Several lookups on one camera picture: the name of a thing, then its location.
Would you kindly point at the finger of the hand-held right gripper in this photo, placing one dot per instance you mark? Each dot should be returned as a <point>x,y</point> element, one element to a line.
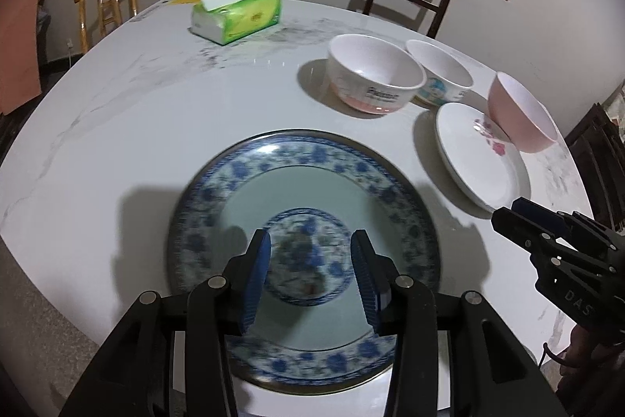
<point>537,209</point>
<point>512,224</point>

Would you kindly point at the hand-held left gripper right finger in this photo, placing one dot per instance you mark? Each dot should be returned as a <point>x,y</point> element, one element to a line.
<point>364,275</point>

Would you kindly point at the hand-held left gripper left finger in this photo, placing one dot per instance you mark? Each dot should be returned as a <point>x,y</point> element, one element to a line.
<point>257,273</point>

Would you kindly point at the white plate with pink flowers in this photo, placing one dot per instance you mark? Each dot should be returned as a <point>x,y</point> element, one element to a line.
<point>476,163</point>

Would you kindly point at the blue floral plate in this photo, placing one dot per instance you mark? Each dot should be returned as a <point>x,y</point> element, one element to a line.
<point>302,197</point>

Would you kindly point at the white bowl with pink print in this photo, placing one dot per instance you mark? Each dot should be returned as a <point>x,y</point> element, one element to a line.
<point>371,89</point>

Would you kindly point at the dark wooden furniture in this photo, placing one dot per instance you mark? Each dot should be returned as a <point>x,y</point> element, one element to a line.
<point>598,163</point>

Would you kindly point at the pile of printed bags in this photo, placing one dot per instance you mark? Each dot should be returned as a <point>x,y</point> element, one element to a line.
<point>616,114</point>

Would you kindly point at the white bowl with blue print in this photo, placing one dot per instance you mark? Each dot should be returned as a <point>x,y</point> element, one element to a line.
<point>442,75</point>

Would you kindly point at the green tissue pack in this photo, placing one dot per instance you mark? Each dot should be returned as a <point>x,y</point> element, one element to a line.
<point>234,19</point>

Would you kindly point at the rectangular yellow sticker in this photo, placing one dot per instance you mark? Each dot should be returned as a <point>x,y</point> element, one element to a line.
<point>185,0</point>

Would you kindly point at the light bamboo chair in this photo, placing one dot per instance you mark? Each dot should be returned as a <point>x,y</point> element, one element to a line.
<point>108,6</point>

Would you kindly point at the orange cloth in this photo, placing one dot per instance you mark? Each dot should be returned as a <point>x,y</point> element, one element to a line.
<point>17,45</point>

